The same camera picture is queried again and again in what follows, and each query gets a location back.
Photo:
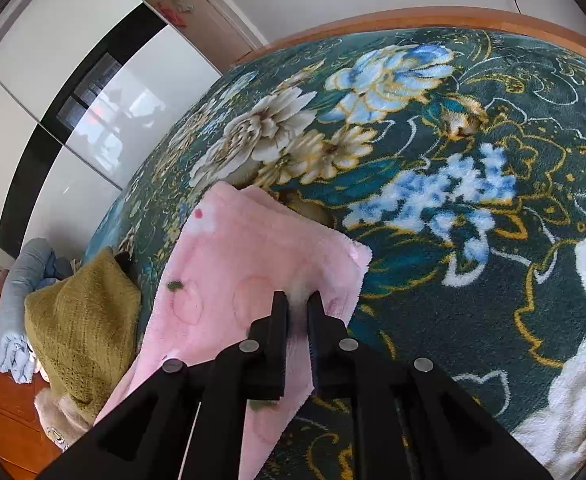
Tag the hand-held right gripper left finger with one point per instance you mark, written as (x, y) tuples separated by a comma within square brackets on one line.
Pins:
[(274, 345)]

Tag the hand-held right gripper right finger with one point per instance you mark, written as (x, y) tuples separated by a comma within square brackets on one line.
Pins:
[(323, 345)]

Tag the pink fleece garment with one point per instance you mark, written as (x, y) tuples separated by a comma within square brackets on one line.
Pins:
[(223, 280)]

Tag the floral green blanket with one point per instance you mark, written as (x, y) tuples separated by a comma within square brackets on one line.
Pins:
[(423, 210)]

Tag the olive knitted sweater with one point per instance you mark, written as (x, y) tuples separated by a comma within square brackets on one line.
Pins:
[(80, 330)]

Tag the beige printed garment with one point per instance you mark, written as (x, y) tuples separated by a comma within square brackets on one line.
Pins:
[(55, 417)]

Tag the white fluffy garment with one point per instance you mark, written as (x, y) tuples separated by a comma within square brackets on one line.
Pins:
[(578, 360)]

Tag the light blue garment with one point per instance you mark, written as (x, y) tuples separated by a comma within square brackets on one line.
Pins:
[(15, 310)]

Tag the white glossy wardrobe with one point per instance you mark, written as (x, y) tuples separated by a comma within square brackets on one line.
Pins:
[(73, 85)]

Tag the wooden door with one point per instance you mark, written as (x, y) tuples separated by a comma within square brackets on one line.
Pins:
[(198, 15)]

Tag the wooden bed frame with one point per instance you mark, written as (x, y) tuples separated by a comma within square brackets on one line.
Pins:
[(423, 17)]

